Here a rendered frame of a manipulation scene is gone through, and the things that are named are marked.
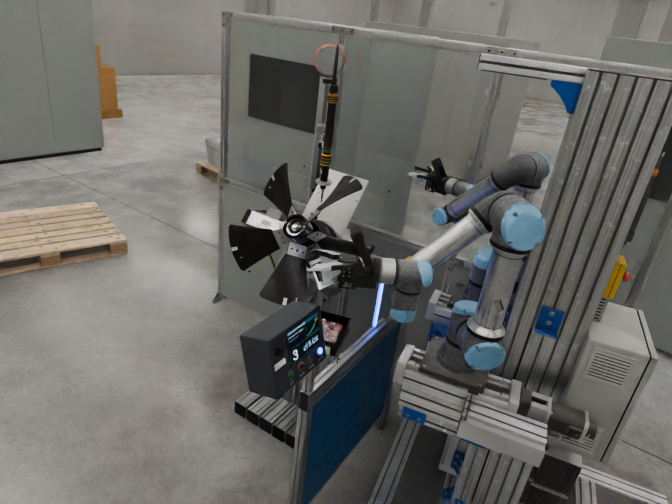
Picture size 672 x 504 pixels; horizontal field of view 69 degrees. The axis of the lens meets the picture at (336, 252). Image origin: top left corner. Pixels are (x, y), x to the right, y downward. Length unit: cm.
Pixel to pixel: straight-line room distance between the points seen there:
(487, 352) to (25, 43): 661
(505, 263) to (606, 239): 40
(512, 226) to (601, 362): 67
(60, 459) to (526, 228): 239
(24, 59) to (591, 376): 679
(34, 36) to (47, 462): 550
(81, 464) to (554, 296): 227
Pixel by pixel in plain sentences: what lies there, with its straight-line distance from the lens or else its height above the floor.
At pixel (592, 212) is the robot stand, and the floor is 163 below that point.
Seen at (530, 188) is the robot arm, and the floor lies 155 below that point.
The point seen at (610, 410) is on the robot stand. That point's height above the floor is 99.
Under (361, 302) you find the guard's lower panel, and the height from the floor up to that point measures 49.
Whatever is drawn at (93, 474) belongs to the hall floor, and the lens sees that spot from 279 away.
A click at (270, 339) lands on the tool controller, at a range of 138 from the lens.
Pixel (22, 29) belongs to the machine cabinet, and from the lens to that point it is 727.
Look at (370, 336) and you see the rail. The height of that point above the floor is 86.
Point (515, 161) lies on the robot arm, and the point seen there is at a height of 166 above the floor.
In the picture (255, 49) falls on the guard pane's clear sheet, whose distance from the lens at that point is 321.
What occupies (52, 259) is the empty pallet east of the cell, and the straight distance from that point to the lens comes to 455.
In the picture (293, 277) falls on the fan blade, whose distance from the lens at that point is 217.
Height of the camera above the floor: 206
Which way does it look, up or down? 25 degrees down
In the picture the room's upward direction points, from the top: 7 degrees clockwise
